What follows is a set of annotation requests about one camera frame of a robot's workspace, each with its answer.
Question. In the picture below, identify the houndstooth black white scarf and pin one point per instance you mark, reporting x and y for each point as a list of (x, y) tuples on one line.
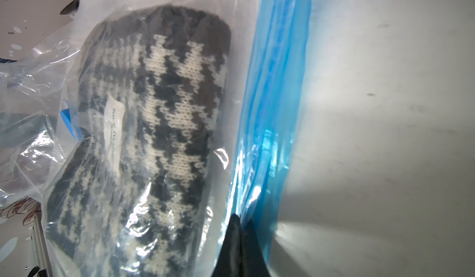
[(148, 89)]

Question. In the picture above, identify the clear vacuum bag blue zipper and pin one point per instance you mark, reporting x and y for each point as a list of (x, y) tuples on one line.
[(251, 146)]

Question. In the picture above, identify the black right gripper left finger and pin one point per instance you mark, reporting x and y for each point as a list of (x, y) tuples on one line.
[(229, 259)]

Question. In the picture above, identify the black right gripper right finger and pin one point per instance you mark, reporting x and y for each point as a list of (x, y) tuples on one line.
[(251, 257)]

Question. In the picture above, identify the black ladle at table edge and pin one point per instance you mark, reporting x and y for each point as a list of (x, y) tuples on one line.
[(72, 7)]

